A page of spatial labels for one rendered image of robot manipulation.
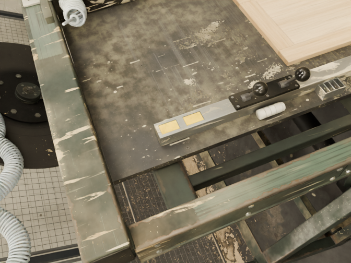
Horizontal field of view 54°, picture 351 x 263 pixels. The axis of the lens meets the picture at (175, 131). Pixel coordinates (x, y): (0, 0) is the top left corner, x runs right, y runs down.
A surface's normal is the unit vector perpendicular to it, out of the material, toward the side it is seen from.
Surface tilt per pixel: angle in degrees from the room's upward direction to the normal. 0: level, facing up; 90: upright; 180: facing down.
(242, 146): 0
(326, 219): 0
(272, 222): 0
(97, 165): 60
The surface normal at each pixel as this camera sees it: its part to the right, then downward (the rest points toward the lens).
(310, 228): -0.82, 0.00
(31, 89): 0.43, -0.65
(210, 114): -0.04, -0.56
